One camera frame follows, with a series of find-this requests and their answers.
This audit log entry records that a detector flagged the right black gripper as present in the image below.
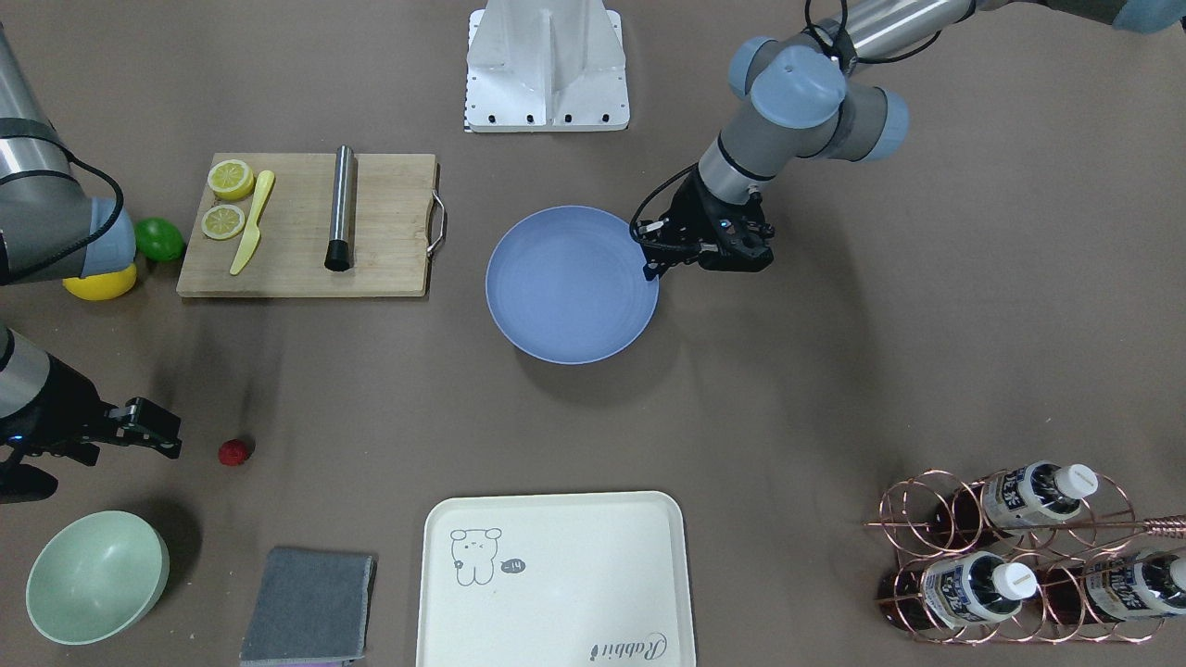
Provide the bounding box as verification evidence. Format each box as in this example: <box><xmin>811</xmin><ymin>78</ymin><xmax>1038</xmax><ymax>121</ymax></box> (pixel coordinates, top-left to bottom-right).
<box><xmin>1</xmin><ymin>358</ymin><xmax>183</xmax><ymax>504</ymax></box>

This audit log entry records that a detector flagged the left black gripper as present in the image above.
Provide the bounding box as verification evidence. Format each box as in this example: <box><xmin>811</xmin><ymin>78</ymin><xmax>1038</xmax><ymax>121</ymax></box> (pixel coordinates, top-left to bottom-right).
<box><xmin>643</xmin><ymin>172</ymin><xmax>774</xmax><ymax>282</ymax></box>

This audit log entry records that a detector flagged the blue round plate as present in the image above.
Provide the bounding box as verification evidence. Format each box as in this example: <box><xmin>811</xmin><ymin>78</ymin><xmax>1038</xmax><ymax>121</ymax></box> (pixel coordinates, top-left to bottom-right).
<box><xmin>486</xmin><ymin>207</ymin><xmax>659</xmax><ymax>366</ymax></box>

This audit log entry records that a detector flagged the red strawberry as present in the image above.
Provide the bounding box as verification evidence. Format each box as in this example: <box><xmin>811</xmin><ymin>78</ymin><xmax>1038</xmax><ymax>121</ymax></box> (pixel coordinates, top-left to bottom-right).
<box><xmin>217</xmin><ymin>438</ymin><xmax>253</xmax><ymax>466</ymax></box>

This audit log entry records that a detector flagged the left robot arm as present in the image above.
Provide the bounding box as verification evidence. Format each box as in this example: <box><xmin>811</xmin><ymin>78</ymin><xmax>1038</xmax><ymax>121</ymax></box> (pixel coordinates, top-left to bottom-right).
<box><xmin>630</xmin><ymin>1</ymin><xmax>1000</xmax><ymax>282</ymax></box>

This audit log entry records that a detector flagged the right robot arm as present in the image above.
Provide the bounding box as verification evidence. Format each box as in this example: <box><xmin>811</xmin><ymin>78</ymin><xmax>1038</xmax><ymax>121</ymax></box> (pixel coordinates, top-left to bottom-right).
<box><xmin>1</xmin><ymin>42</ymin><xmax>181</xmax><ymax>503</ymax></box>

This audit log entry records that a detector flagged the lower yellow lemon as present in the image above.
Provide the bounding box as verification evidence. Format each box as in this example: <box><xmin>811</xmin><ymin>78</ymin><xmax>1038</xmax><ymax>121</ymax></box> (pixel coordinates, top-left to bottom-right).
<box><xmin>62</xmin><ymin>262</ymin><xmax>138</xmax><ymax>301</ymax></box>

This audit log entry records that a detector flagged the mint green bowl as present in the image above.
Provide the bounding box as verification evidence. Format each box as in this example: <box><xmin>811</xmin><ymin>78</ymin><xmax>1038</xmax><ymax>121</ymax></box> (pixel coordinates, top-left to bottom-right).
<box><xmin>25</xmin><ymin>510</ymin><xmax>170</xmax><ymax>646</ymax></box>

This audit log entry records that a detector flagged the green lime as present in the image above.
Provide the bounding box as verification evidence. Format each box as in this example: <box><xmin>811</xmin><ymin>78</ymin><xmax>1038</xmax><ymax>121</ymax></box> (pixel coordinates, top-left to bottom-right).
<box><xmin>132</xmin><ymin>217</ymin><xmax>185</xmax><ymax>262</ymax></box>

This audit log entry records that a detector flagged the lower lemon half slice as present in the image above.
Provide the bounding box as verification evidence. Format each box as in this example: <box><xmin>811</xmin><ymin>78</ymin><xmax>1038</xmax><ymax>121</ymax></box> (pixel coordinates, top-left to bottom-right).
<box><xmin>199</xmin><ymin>204</ymin><xmax>246</xmax><ymax>241</ymax></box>

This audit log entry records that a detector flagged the lemon half slice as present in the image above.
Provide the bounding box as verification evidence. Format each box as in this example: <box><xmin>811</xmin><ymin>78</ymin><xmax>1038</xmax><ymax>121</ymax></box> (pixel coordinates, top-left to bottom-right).
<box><xmin>199</xmin><ymin>204</ymin><xmax>246</xmax><ymax>241</ymax></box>
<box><xmin>205</xmin><ymin>157</ymin><xmax>256</xmax><ymax>202</ymax></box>

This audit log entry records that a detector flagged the grey folded cloth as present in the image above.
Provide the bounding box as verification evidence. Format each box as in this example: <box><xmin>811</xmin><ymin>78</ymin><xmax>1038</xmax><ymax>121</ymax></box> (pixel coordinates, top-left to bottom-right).
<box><xmin>240</xmin><ymin>547</ymin><xmax>374</xmax><ymax>666</ymax></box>

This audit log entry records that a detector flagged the steel muddler black tip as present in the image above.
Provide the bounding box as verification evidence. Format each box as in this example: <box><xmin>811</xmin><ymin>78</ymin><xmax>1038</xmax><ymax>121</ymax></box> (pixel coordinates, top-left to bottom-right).
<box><xmin>323</xmin><ymin>145</ymin><xmax>359</xmax><ymax>271</ymax></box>

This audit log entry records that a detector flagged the upper lemon half slice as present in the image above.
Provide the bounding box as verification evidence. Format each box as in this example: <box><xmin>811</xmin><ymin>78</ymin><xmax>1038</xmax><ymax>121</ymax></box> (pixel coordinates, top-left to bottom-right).
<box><xmin>205</xmin><ymin>157</ymin><xmax>256</xmax><ymax>202</ymax></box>

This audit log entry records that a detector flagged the yellow plastic knife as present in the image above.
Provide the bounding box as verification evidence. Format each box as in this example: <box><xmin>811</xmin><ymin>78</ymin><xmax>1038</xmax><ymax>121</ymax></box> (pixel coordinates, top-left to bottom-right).
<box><xmin>229</xmin><ymin>170</ymin><xmax>276</xmax><ymax>277</ymax></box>

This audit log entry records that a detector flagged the wooden cutting board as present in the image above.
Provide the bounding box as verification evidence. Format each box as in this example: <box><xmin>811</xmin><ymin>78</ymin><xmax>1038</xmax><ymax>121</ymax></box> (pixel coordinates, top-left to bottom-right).
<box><xmin>177</xmin><ymin>153</ymin><xmax>442</xmax><ymax>298</ymax></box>

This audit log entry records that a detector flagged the white rabbit tray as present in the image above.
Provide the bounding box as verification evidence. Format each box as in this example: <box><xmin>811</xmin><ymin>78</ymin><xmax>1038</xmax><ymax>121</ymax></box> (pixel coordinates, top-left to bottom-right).
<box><xmin>416</xmin><ymin>490</ymin><xmax>699</xmax><ymax>666</ymax></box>

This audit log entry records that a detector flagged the back tea bottle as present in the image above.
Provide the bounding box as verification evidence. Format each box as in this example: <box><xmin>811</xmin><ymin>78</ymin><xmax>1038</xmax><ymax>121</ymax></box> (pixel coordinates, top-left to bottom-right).
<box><xmin>933</xmin><ymin>460</ymin><xmax>1099</xmax><ymax>539</ymax></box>

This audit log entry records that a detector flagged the tea bottle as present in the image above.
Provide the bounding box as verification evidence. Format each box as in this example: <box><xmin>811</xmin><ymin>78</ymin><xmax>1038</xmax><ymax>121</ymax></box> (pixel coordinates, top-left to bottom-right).
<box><xmin>1042</xmin><ymin>550</ymin><xmax>1185</xmax><ymax>624</ymax></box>
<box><xmin>933</xmin><ymin>460</ymin><xmax>1099</xmax><ymax>539</ymax></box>
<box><xmin>876</xmin><ymin>550</ymin><xmax>1039</xmax><ymax>633</ymax></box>

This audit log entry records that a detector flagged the front tea bottle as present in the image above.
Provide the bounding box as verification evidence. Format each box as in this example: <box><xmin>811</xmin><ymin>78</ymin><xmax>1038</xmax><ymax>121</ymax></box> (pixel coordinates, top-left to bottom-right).
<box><xmin>876</xmin><ymin>550</ymin><xmax>1039</xmax><ymax>633</ymax></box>

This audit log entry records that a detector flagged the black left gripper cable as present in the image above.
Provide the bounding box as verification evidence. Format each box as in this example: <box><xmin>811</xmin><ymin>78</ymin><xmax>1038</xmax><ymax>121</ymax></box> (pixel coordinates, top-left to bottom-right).
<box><xmin>629</xmin><ymin>163</ymin><xmax>699</xmax><ymax>249</ymax></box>

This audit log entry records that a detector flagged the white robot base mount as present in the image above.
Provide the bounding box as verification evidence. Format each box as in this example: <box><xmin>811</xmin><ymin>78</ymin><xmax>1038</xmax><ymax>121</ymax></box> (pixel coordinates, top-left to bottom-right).
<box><xmin>463</xmin><ymin>1</ymin><xmax>631</xmax><ymax>132</ymax></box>

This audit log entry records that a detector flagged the copper wire bottle rack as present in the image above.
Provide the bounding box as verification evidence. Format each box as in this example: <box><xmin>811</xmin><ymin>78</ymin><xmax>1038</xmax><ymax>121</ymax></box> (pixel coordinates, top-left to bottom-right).
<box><xmin>869</xmin><ymin>469</ymin><xmax>1182</xmax><ymax>646</ymax></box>

